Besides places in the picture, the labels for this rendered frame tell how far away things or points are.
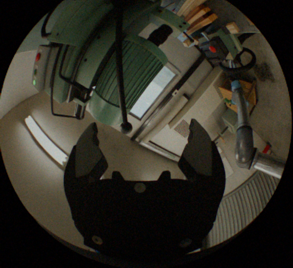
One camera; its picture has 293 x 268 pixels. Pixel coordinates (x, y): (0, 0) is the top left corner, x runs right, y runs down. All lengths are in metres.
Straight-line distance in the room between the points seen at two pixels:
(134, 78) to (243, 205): 3.07
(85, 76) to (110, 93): 0.11
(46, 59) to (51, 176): 1.36
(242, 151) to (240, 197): 2.51
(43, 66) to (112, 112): 0.32
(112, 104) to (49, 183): 1.41
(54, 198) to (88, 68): 1.45
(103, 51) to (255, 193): 3.17
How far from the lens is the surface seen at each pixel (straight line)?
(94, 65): 0.30
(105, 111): 0.29
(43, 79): 0.39
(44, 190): 1.53
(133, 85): 0.25
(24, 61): 2.50
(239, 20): 0.42
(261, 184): 2.98
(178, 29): 0.36
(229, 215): 3.01
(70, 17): 0.27
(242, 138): 0.43
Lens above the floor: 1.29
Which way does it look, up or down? 25 degrees up
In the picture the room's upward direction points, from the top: 140 degrees counter-clockwise
